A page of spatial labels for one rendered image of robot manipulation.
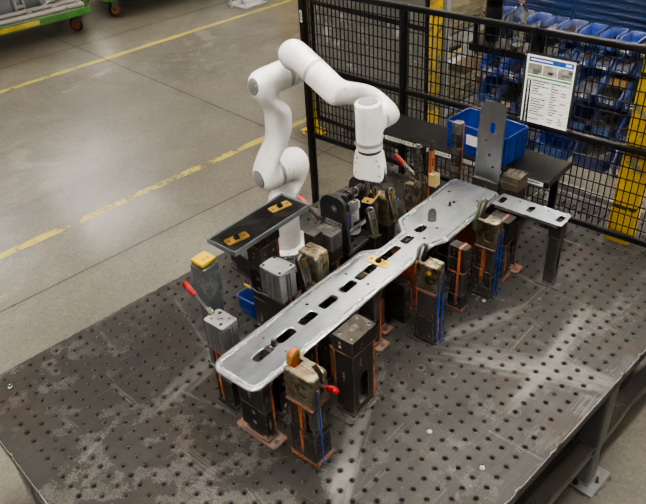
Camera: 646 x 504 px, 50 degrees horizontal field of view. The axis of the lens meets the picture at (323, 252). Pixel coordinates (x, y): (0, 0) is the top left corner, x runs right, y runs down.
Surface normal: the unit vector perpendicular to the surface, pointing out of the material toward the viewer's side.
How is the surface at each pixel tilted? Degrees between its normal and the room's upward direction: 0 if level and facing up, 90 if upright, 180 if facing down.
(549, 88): 90
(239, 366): 0
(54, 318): 0
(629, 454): 0
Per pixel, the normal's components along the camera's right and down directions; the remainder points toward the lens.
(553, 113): -0.65, 0.47
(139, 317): -0.05, -0.82
